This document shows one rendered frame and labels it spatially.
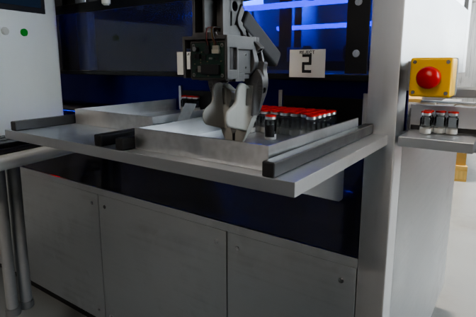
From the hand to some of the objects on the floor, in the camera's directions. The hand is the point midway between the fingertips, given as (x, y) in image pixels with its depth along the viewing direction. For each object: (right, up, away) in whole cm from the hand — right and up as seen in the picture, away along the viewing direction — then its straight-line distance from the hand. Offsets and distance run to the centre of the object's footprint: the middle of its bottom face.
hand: (237, 139), depth 58 cm
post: (+30, -85, +43) cm, 100 cm away
